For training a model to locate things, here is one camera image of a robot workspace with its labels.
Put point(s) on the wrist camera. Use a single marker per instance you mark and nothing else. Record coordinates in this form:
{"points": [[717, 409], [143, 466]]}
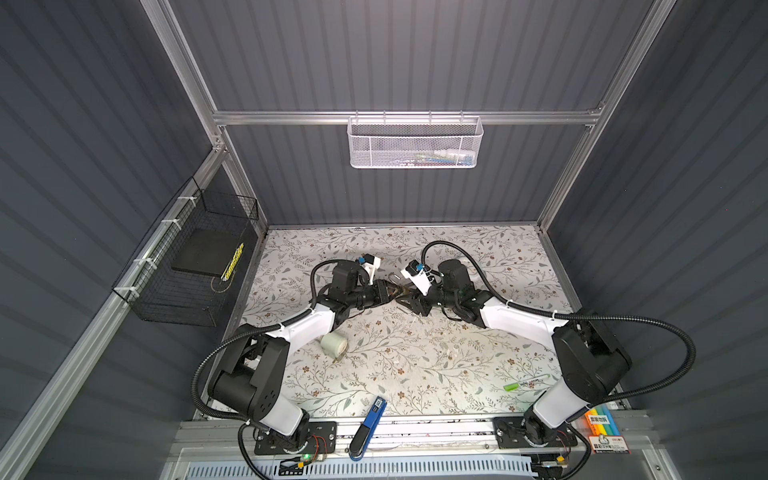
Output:
{"points": [[415, 272], [370, 263]]}

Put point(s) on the black wire basket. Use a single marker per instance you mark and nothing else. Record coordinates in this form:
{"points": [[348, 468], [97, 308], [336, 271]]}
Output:
{"points": [[157, 293]]}

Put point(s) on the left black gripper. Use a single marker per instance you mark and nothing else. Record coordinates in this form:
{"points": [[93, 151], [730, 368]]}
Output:
{"points": [[379, 288]]}

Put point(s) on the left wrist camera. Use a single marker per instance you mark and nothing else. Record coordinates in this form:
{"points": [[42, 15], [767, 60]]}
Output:
{"points": [[370, 263]]}

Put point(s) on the blue black utility knife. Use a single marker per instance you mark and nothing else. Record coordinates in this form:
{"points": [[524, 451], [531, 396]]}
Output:
{"points": [[366, 430]]}

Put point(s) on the brass padlock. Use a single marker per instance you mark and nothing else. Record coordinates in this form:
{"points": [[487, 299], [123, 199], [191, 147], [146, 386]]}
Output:
{"points": [[398, 291]]}

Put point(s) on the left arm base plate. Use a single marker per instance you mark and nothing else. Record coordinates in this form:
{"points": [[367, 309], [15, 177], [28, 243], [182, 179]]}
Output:
{"points": [[310, 438]]}

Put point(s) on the green marker pen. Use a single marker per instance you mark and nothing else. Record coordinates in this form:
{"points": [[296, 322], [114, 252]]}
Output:
{"points": [[528, 382]]}

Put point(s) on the coloured marker pack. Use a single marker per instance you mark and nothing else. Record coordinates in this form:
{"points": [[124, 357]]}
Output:
{"points": [[603, 434]]}

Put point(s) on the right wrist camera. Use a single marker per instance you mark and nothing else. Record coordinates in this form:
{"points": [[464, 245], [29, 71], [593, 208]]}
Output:
{"points": [[415, 272]]}

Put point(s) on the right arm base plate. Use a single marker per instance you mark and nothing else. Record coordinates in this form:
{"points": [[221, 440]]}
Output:
{"points": [[516, 432]]}

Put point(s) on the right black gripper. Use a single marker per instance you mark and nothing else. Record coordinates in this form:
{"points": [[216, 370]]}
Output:
{"points": [[421, 306]]}

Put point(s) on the black pad in basket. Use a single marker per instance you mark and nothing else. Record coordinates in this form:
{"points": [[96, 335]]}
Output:
{"points": [[205, 252]]}

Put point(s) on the white wire mesh basket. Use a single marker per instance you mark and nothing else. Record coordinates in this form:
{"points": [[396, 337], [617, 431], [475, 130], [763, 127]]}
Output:
{"points": [[413, 142]]}

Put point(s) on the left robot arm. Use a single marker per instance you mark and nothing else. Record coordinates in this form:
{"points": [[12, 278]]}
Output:
{"points": [[242, 378]]}

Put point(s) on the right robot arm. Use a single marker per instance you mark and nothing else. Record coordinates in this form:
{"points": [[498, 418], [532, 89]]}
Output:
{"points": [[591, 359]]}

